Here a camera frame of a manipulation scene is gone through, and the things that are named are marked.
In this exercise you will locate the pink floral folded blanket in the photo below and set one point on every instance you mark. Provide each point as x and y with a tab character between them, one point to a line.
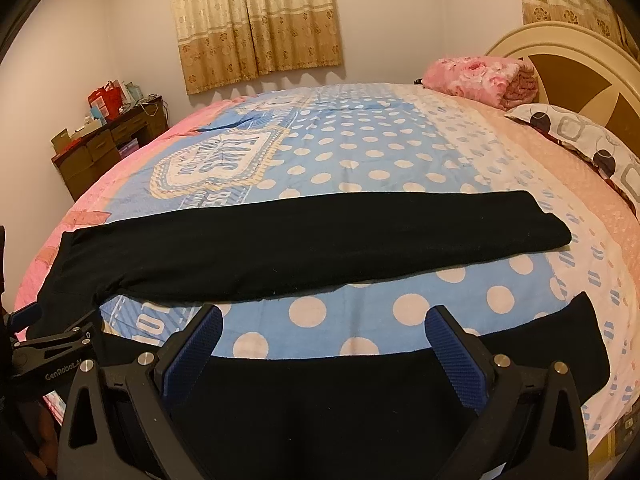
503	83

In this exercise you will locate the red gift bag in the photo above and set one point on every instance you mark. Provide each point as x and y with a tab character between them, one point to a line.
107	100

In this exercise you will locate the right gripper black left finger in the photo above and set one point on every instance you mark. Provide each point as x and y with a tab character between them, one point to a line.
155	382

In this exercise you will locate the cream and brown headboard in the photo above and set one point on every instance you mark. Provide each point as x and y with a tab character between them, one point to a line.
580	71

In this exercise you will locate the brown cardboard box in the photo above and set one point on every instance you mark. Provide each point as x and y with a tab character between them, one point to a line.
61	142

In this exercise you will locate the blue polka dot bedspread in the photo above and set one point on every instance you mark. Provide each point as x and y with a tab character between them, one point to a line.
387	137

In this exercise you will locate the dark brown wooden desk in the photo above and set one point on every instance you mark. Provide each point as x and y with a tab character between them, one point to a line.
88	158

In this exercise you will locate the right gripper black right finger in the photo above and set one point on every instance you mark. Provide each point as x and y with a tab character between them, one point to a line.
528	418

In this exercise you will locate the gold patterned window curtain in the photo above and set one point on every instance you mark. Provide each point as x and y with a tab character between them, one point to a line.
223	42

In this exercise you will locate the white circle patterned pillow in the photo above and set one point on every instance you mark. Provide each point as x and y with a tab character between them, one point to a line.
608	156

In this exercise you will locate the black knit garment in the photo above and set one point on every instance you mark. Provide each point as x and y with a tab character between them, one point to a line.
363	417

